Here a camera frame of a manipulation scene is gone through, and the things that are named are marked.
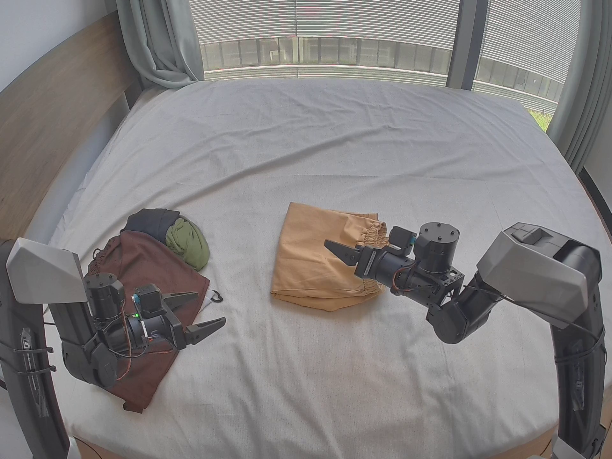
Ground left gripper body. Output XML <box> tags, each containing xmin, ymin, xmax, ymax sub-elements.
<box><xmin>127</xmin><ymin>302</ymin><xmax>187</xmax><ymax>353</ymax></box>

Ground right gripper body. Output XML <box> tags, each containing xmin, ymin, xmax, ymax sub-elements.
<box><xmin>355</xmin><ymin>246</ymin><xmax>416</xmax><ymax>289</ymax></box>

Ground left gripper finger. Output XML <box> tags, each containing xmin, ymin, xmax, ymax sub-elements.
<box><xmin>184</xmin><ymin>317</ymin><xmax>226</xmax><ymax>348</ymax></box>
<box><xmin>162</xmin><ymin>292</ymin><xmax>199</xmax><ymax>312</ymax></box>

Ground tan shorts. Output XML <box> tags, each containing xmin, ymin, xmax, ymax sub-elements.
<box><xmin>270</xmin><ymin>202</ymin><xmax>388</xmax><ymax>312</ymax></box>

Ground bed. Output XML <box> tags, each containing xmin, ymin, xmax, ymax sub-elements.
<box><xmin>0</xmin><ymin>10</ymin><xmax>612</xmax><ymax>459</ymax></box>

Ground brown shorts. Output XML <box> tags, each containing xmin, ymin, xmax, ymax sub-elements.
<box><xmin>84</xmin><ymin>231</ymin><xmax>211</xmax><ymax>412</ymax></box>

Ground green garment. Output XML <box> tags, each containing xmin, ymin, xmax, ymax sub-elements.
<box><xmin>165</xmin><ymin>218</ymin><xmax>211</xmax><ymax>272</ymax></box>

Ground black garment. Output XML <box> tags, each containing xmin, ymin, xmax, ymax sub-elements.
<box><xmin>120</xmin><ymin>208</ymin><xmax>181</xmax><ymax>243</ymax></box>

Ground window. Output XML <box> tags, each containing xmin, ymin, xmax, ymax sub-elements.
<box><xmin>184</xmin><ymin>0</ymin><xmax>581</xmax><ymax>130</ymax></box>

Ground blue-green curtain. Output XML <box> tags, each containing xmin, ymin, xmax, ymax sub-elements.
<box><xmin>547</xmin><ymin>0</ymin><xmax>612</xmax><ymax>176</ymax></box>
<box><xmin>112</xmin><ymin>0</ymin><xmax>206</xmax><ymax>90</ymax></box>

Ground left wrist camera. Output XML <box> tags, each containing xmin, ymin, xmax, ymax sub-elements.
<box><xmin>131</xmin><ymin>283</ymin><xmax>163</xmax><ymax>319</ymax></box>

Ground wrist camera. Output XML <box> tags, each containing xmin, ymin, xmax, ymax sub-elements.
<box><xmin>388</xmin><ymin>227</ymin><xmax>418</xmax><ymax>252</ymax></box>
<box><xmin>131</xmin><ymin>283</ymin><xmax>163</xmax><ymax>319</ymax></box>

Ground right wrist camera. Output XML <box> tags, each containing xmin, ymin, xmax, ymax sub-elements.
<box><xmin>388</xmin><ymin>227</ymin><xmax>418</xmax><ymax>252</ymax></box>

